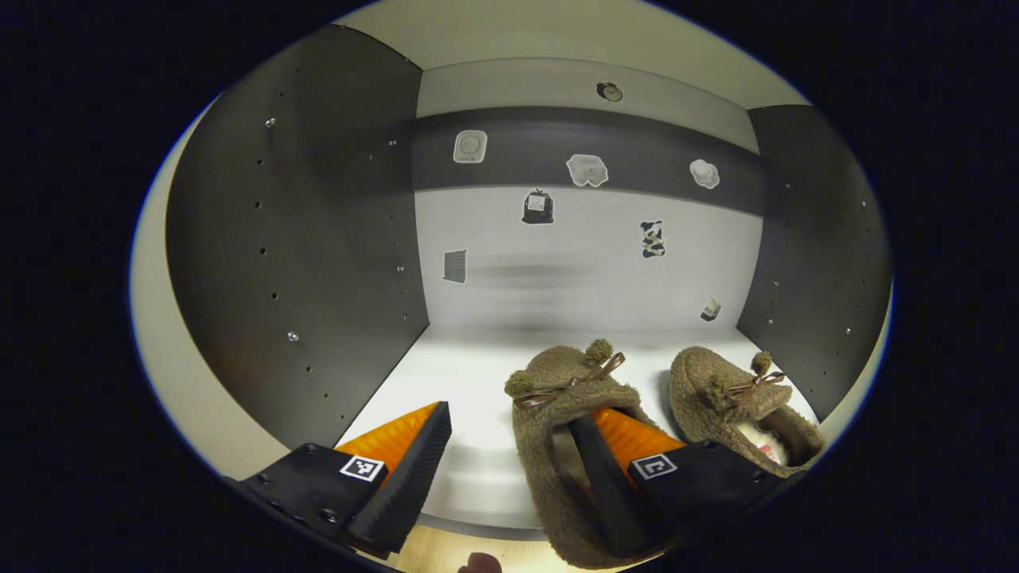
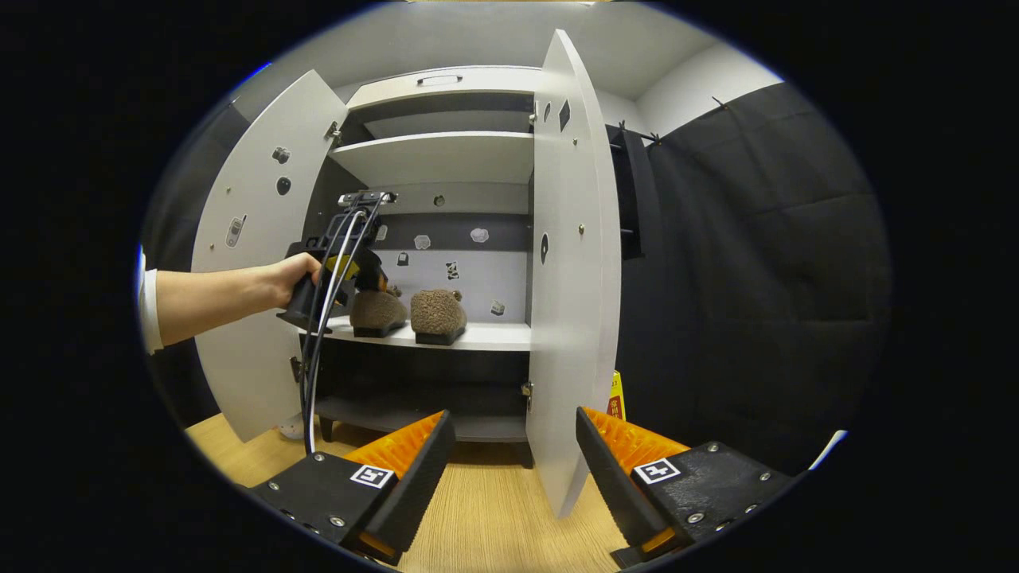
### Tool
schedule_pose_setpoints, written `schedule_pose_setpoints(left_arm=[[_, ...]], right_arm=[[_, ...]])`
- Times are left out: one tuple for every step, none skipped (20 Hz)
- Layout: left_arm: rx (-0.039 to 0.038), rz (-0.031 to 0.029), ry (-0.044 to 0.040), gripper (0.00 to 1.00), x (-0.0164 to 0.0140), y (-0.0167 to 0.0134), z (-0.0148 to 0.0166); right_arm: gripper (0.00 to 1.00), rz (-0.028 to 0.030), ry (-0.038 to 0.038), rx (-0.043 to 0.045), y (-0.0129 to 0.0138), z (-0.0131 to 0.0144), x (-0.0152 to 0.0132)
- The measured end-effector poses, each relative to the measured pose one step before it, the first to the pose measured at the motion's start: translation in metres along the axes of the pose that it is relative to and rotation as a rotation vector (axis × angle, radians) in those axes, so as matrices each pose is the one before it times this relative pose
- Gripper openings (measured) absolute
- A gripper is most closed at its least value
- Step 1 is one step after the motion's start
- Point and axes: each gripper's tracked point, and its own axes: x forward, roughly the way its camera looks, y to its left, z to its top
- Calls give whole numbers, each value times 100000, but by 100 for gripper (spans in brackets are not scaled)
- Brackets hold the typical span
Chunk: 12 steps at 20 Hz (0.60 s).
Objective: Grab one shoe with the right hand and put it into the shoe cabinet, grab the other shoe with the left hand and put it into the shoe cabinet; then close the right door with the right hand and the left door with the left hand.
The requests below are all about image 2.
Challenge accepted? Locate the white cable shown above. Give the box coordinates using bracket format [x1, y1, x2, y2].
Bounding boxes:
[306, 209, 369, 456]

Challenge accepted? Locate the brown fuzzy shoe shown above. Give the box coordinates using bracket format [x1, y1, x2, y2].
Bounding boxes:
[410, 289, 468, 346]
[350, 286, 408, 339]

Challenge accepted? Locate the white shoe cabinet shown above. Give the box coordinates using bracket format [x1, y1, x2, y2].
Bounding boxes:
[299, 66, 544, 469]

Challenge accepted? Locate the white shoe cabinet door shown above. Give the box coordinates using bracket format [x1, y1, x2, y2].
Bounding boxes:
[525, 29, 622, 520]
[191, 70, 351, 442]

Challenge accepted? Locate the white cabinet drawer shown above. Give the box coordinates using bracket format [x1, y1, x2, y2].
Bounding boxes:
[346, 66, 542, 112]

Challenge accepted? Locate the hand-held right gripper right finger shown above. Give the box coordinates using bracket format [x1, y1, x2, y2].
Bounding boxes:
[575, 406, 797, 563]

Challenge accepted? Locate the black cable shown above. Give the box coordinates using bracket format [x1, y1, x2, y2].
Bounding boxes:
[299, 199, 377, 454]

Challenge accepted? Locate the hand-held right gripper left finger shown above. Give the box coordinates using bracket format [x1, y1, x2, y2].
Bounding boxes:
[247, 411, 456, 567]

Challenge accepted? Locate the black backdrop cloth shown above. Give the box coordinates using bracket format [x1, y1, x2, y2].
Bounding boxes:
[139, 80, 892, 478]

